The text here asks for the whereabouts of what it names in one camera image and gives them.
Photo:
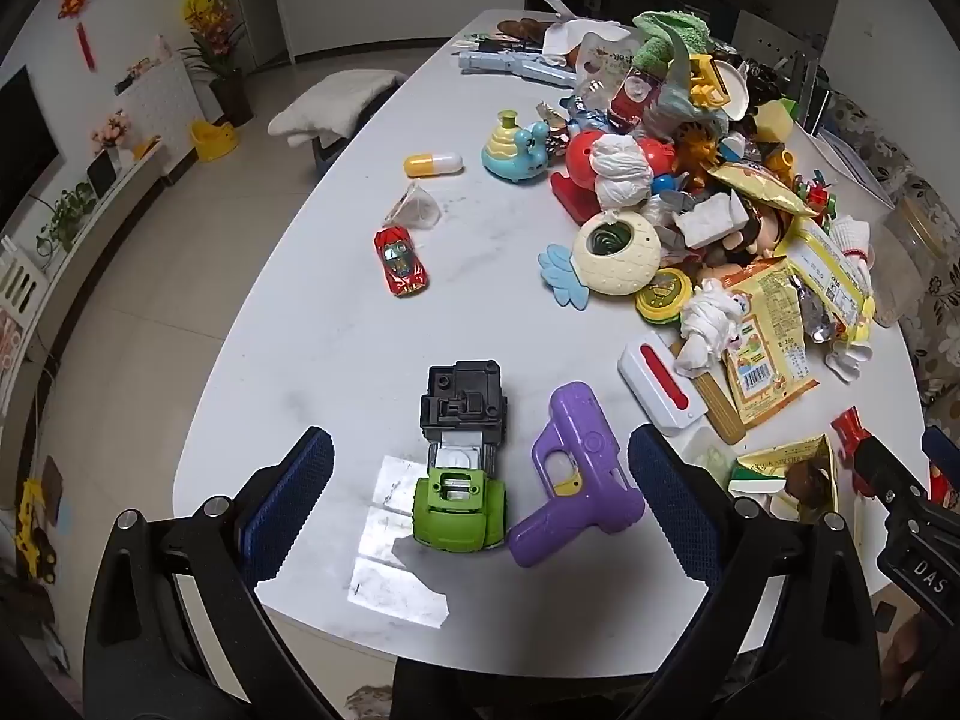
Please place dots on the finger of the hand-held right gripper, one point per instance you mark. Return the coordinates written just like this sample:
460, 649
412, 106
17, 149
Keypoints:
885, 476
945, 451

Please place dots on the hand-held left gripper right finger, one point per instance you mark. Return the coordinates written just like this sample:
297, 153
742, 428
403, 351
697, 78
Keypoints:
675, 510

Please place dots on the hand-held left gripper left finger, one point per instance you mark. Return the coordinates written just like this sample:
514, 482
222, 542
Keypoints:
289, 499

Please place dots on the person's right hand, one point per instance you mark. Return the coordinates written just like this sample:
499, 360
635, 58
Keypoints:
906, 652

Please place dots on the small red toy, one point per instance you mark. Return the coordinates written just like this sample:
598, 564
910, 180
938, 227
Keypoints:
851, 431

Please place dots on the purple toy gun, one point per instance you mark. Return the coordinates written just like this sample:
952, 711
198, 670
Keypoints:
581, 465

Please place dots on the opened gold wrapper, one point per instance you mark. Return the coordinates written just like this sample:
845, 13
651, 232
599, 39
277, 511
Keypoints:
780, 461

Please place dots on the tan ribbed stick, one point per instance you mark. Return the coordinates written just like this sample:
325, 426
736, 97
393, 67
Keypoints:
721, 412

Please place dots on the white red lint brush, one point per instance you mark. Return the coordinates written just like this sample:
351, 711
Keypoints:
660, 386

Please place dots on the green toy truck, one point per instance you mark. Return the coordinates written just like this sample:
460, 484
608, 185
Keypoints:
459, 480

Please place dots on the orange yellow snack packet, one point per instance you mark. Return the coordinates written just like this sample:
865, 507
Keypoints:
769, 345

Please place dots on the yellow green disc toy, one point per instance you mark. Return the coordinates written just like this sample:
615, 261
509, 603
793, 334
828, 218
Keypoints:
661, 298

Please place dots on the white glove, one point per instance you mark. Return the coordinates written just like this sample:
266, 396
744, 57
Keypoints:
853, 247

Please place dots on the cream round pineapple toy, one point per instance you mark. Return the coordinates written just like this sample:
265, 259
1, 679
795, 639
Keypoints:
619, 262

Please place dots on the yellow toy digger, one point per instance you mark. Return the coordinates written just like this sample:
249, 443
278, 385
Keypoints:
34, 532

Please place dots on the blue wing toy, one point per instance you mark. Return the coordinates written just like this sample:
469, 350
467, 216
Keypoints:
562, 277

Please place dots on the red toy car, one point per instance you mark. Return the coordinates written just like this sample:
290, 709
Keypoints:
397, 259

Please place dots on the floral sofa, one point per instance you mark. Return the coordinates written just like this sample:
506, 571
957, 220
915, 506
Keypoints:
930, 187

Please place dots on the brown haired doll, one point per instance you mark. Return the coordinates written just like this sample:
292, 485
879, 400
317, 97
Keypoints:
761, 236

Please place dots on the gold snack packet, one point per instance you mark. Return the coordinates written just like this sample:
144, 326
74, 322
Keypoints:
757, 187

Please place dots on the clear plastic cup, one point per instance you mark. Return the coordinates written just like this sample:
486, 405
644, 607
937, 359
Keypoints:
416, 208

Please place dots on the white television cabinet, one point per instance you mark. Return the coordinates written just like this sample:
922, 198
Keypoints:
67, 270

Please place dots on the red round toy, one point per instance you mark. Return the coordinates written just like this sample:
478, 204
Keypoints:
581, 165

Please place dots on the green trailing plant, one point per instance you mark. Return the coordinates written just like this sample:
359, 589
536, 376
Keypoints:
67, 214

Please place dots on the yellow white capsule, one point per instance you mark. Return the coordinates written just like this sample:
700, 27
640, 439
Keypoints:
433, 163

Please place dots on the yellow potty chair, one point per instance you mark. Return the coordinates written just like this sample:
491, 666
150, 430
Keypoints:
214, 141

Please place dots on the yellow sponge block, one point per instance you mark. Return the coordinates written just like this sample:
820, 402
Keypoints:
774, 120

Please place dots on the teal yellow snail toy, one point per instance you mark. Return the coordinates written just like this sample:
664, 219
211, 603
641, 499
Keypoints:
514, 150

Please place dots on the stool with white cushion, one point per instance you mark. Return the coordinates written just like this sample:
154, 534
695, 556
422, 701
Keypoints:
337, 101

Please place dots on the white pegboard cover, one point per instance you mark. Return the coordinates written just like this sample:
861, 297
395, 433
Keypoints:
161, 112

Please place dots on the pink flowers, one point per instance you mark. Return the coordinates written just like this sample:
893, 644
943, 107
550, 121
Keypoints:
111, 127

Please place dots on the metal folding rack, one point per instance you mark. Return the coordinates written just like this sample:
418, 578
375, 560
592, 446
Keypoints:
787, 60

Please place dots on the yellow toy excavator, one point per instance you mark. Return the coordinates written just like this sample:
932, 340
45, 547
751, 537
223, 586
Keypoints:
709, 82

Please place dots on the black television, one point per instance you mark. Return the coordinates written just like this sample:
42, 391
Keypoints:
22, 142

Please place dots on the clear printed snack bag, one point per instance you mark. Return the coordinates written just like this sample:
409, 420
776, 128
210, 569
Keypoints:
604, 60

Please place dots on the yellow flower plant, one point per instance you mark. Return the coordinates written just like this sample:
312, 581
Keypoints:
217, 37

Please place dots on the green plush cloth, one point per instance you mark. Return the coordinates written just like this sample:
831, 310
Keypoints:
671, 34

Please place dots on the light blue toy gun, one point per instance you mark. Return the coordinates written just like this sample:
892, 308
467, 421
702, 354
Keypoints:
502, 64

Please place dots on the red knot wall decoration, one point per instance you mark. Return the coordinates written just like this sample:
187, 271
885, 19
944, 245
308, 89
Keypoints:
75, 0

